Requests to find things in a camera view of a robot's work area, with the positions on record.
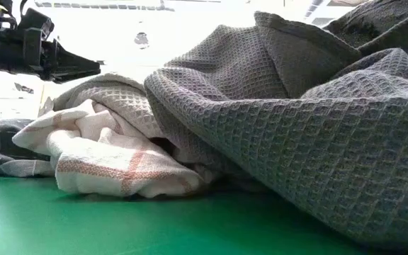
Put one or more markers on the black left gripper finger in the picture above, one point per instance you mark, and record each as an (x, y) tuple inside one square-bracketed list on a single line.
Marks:
[(69, 78), (76, 63)]

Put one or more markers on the beige waffle towel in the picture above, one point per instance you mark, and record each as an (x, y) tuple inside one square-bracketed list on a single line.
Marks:
[(119, 99)]

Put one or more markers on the white towel with red stripes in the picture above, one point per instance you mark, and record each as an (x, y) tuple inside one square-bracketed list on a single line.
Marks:
[(101, 166)]

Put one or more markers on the dark grey waffle towel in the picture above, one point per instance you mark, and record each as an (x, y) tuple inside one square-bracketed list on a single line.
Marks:
[(296, 134)]

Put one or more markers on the black ceiling fixture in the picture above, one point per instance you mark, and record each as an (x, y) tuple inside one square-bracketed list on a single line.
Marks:
[(141, 38)]

